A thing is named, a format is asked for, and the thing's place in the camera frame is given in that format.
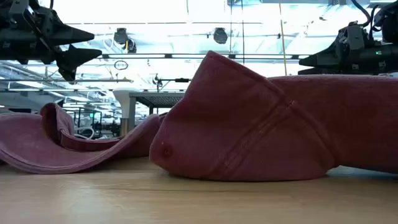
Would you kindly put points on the grey perforated metal stand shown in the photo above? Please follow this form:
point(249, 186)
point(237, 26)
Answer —
point(155, 95)

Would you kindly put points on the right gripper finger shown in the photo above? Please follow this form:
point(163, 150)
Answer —
point(323, 71)
point(326, 59)

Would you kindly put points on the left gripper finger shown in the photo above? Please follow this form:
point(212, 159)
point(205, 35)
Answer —
point(74, 57)
point(68, 35)

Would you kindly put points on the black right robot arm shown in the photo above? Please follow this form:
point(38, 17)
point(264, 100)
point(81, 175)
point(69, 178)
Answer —
point(390, 28)

